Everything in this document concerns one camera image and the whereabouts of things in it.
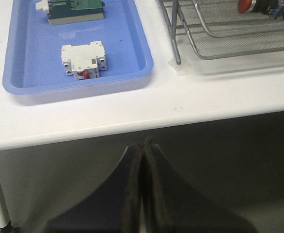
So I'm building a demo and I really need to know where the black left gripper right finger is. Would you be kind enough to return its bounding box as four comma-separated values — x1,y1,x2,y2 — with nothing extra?
143,138,256,233

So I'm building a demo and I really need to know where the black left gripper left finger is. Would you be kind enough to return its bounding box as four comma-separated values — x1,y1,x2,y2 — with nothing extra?
44,144,142,233

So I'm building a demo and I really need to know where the silver mesh tray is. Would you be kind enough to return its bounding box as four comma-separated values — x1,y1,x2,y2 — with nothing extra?
173,0,284,38
156,0,284,61

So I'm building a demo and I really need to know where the red emergency stop button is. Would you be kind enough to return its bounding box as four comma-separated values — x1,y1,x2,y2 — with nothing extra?
237,0,284,19

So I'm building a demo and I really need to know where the clear tape patch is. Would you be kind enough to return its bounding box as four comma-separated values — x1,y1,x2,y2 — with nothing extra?
168,57,195,77

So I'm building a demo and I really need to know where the white circuit breaker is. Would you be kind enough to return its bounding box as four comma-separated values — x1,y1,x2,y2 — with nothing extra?
61,41,107,80

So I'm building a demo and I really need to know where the blue plastic tray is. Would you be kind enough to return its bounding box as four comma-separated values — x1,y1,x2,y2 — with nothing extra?
3,0,153,95

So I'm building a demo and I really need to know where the green terminal block module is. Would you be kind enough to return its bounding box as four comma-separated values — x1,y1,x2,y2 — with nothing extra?
35,0,105,25

